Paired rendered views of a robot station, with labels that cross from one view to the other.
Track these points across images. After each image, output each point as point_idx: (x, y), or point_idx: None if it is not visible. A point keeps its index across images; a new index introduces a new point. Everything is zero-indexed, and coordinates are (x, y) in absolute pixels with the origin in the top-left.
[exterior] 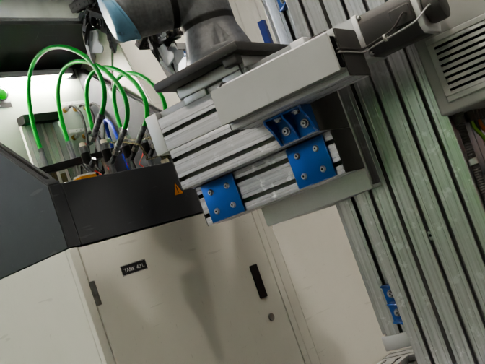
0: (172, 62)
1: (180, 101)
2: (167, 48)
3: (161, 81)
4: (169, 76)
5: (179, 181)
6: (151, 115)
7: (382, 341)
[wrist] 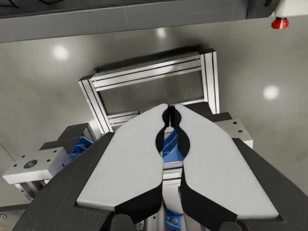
0: (177, 142)
1: (27, 198)
2: (193, 215)
3: (1, 217)
4: (6, 222)
5: (41, 146)
6: (7, 181)
7: (140, 113)
